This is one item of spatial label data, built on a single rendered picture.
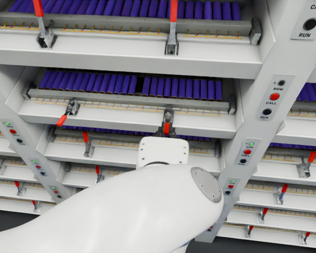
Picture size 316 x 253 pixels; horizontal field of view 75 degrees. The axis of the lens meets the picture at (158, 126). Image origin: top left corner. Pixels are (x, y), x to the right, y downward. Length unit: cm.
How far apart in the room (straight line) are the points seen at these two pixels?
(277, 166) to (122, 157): 51
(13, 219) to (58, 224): 141
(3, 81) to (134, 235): 57
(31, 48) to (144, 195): 43
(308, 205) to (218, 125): 56
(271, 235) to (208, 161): 71
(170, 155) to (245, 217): 75
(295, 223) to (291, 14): 93
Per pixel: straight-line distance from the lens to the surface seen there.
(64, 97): 64
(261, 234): 131
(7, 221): 162
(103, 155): 74
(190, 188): 21
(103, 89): 62
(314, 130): 66
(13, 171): 109
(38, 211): 140
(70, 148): 79
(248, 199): 91
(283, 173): 79
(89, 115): 60
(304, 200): 101
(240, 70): 47
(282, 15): 44
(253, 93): 50
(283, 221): 116
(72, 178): 95
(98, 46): 49
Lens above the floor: 127
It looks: 45 degrees down
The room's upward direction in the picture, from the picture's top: straight up
